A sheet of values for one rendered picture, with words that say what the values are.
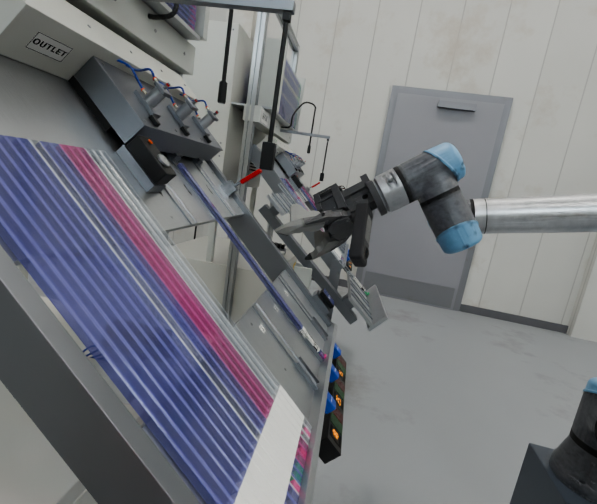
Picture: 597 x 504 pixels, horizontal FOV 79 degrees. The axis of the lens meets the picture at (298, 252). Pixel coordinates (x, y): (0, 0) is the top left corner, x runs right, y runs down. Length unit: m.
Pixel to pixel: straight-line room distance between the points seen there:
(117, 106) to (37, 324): 0.42
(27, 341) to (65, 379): 0.04
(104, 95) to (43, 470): 0.57
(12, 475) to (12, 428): 0.11
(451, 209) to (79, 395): 0.60
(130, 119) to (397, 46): 3.77
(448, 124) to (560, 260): 1.76
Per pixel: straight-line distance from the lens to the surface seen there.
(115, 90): 0.68
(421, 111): 4.06
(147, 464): 0.35
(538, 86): 4.38
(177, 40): 1.03
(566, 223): 0.87
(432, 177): 0.69
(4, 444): 0.77
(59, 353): 0.34
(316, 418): 0.61
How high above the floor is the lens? 1.08
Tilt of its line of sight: 11 degrees down
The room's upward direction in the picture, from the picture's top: 9 degrees clockwise
